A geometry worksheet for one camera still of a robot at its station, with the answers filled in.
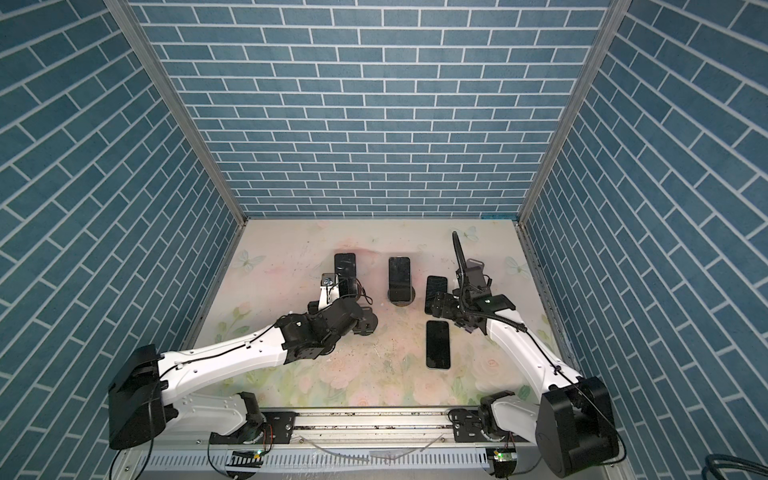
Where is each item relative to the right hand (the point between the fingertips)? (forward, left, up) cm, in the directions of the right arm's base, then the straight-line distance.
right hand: (441, 304), depth 85 cm
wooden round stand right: (+4, +12, -9) cm, 15 cm away
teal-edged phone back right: (+8, +13, -1) cm, 15 cm away
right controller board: (-34, -17, -15) cm, 41 cm away
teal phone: (-9, 0, -9) cm, 13 cm away
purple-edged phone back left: (+10, +30, +1) cm, 32 cm away
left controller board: (-39, +46, -12) cm, 62 cm away
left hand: (-5, +27, +4) cm, 28 cm away
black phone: (+13, +1, -11) cm, 17 cm away
